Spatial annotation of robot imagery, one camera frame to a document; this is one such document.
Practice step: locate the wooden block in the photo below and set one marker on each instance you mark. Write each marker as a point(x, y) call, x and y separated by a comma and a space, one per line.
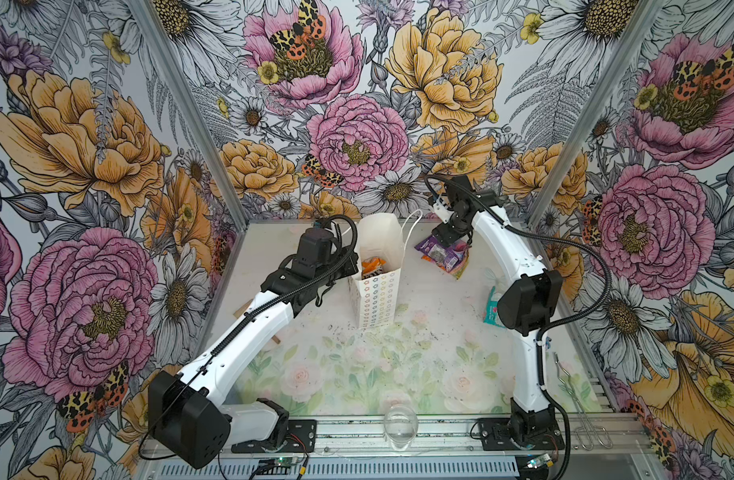
point(241, 310)

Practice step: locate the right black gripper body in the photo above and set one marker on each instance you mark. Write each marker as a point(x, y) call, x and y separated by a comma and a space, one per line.
point(453, 229)

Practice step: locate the teal snack packet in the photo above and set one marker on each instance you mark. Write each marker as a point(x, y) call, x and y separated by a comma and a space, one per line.
point(491, 315)

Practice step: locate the red Fox's candy packet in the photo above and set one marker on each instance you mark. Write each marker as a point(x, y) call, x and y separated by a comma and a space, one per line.
point(453, 266)

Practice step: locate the clear plastic cup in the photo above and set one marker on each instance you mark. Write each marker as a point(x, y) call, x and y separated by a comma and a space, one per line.
point(401, 425)

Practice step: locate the purple snack packet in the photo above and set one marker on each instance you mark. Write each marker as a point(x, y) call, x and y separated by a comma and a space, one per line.
point(433, 248)

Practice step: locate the metal tongs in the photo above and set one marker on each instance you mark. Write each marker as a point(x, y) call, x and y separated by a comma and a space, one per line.
point(589, 434)

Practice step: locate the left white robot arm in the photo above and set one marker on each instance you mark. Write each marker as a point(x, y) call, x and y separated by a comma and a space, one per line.
point(186, 413)

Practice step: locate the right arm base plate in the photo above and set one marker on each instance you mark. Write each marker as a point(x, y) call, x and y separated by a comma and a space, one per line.
point(495, 435)

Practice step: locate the orange snack packet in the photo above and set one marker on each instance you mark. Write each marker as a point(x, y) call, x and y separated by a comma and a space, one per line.
point(373, 267)

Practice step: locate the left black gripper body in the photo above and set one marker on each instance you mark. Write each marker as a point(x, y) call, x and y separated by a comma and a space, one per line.
point(345, 264)

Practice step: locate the white paper bag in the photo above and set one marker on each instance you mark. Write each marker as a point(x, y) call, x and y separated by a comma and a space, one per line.
point(381, 235)

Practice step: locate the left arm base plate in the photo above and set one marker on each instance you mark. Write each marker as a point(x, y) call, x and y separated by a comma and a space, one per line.
point(300, 437)

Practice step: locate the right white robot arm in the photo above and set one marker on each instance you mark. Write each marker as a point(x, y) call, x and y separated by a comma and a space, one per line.
point(526, 306)

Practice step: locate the aluminium front rail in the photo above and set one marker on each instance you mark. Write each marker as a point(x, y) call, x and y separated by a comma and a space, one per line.
point(363, 436)

